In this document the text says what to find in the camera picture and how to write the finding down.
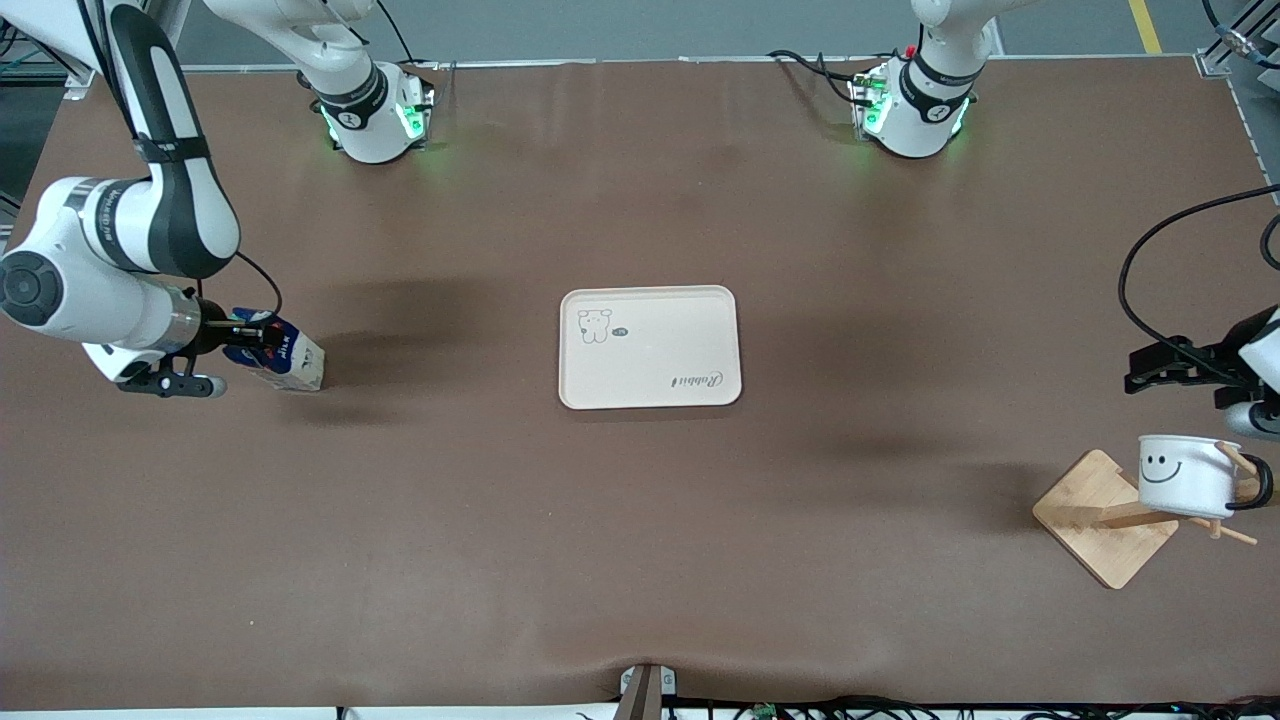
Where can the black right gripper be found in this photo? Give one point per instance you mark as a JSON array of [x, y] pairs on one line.
[[214, 327]]

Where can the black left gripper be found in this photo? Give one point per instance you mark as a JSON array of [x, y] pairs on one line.
[[1222, 364]]

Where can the blue and white milk carton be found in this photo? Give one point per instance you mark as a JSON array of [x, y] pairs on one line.
[[300, 365]]

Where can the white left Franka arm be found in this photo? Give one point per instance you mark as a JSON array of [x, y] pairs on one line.
[[925, 110]]

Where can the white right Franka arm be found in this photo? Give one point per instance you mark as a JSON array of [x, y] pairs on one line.
[[100, 250]]

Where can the wooden cup rack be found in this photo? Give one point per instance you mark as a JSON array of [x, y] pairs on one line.
[[1100, 530]]

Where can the cream tray with bear print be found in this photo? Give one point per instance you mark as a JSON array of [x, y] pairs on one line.
[[650, 350]]

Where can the metal table edge clamp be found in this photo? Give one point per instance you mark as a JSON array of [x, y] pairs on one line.
[[645, 690]]

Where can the small green connector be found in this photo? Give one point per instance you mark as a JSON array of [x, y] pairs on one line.
[[765, 711]]

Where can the aluminium frame profile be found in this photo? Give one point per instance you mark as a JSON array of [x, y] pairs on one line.
[[40, 40], [1235, 45]]

